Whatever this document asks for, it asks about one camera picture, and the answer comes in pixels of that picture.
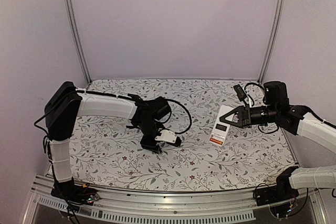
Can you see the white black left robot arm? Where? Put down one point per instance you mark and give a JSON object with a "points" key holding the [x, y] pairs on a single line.
{"points": [[70, 104]]}

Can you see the right aluminium frame post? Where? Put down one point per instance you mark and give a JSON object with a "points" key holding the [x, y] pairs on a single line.
{"points": [[271, 40]]}

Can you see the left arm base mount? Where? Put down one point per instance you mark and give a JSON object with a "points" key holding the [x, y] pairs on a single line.
{"points": [[70, 192]]}

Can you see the aluminium frame post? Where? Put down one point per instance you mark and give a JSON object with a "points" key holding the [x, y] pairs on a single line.
{"points": [[271, 40], [77, 41]]}

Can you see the left aluminium frame post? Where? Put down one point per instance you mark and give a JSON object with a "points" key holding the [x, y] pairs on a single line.
{"points": [[77, 41]]}

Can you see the aluminium front rail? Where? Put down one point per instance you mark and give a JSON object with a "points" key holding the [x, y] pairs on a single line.
{"points": [[120, 205]]}

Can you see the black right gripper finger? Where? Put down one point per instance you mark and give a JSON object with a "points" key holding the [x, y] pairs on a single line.
{"points": [[232, 123], [227, 113]]}

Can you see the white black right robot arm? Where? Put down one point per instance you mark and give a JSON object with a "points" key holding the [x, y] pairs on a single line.
{"points": [[296, 119]]}

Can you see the white remote control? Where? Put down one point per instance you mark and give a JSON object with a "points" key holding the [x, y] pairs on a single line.
{"points": [[219, 131]]}

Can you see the floral patterned table mat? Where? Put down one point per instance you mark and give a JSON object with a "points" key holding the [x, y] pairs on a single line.
{"points": [[106, 150]]}

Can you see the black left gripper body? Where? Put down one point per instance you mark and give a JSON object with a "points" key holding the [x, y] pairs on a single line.
{"points": [[146, 144]]}

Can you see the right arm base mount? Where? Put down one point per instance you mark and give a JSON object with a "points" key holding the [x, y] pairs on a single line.
{"points": [[264, 194]]}

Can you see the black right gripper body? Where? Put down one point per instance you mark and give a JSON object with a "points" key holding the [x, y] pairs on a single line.
{"points": [[244, 116]]}

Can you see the orange AAA battery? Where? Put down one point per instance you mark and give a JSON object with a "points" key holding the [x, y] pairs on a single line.
{"points": [[216, 142]]}

